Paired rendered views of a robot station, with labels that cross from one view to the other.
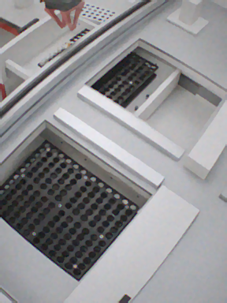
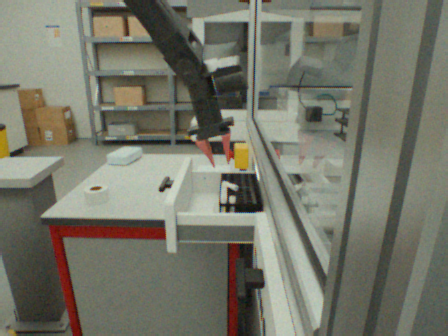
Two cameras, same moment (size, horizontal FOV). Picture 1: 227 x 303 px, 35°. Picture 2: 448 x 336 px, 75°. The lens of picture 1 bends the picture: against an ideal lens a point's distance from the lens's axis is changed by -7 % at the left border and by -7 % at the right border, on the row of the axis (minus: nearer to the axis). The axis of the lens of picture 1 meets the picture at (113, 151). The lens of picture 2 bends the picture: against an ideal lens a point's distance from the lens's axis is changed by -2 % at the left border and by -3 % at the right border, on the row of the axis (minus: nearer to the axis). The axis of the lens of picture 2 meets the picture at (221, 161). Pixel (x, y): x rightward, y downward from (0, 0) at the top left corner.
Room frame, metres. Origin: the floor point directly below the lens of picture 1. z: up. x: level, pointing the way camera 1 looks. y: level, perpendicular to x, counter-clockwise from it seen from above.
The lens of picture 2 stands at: (0.11, 0.46, 1.17)
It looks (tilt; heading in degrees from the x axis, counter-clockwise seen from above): 18 degrees down; 332
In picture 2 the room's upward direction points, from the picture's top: straight up
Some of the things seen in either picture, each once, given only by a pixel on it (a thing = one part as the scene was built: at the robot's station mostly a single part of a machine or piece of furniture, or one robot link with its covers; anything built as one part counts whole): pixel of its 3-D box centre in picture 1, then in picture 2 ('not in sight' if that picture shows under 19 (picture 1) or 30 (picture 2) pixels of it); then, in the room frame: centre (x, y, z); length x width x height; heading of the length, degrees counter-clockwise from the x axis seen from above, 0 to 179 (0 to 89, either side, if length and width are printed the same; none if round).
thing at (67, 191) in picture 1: (61, 212); not in sight; (0.26, 0.08, 0.87); 0.22 x 0.18 x 0.06; 60
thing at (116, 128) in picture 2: not in sight; (123, 128); (4.84, -0.36, 0.22); 0.40 x 0.30 x 0.17; 64
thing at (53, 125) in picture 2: not in sight; (41, 116); (5.41, 0.76, 0.42); 0.85 x 0.33 x 0.84; 64
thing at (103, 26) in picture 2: not in sight; (111, 28); (4.86, -0.32, 1.66); 0.41 x 0.32 x 0.28; 64
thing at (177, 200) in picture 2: not in sight; (181, 196); (0.71, 0.24, 0.87); 0.29 x 0.02 x 0.11; 150
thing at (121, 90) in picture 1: (97, 72); (268, 199); (0.61, 0.07, 0.87); 0.22 x 0.18 x 0.06; 60
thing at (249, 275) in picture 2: not in sight; (249, 278); (0.37, 0.28, 0.91); 0.07 x 0.04 x 0.01; 150
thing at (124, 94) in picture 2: not in sight; (130, 95); (4.78, -0.50, 0.72); 0.41 x 0.32 x 0.28; 64
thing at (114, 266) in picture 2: not in sight; (168, 262); (1.14, 0.16, 0.38); 0.62 x 0.58 x 0.76; 150
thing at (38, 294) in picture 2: not in sight; (33, 243); (1.56, 0.67, 0.38); 0.30 x 0.30 x 0.76; 64
